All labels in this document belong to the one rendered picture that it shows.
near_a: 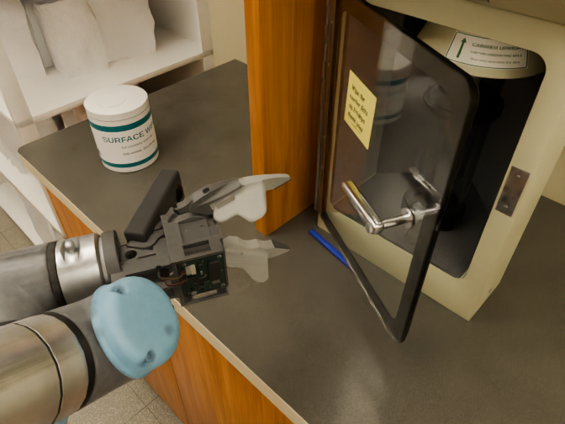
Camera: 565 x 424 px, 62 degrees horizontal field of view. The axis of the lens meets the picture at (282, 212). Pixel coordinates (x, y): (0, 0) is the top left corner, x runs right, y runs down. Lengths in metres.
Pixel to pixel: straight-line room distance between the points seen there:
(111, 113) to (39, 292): 0.59
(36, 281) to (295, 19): 0.48
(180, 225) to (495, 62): 0.41
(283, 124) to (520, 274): 0.49
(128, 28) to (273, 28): 1.01
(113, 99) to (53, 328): 0.77
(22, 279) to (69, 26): 1.14
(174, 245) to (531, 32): 0.43
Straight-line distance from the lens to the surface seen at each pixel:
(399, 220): 0.56
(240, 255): 0.57
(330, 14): 0.69
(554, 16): 0.53
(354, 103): 0.65
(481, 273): 0.75
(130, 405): 1.83
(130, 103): 1.06
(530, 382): 0.80
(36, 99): 1.54
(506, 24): 0.59
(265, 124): 0.75
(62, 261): 0.51
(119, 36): 1.67
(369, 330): 0.78
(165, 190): 0.56
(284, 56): 0.74
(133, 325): 0.37
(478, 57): 0.64
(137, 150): 1.08
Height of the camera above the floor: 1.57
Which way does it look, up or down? 42 degrees down
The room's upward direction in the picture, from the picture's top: straight up
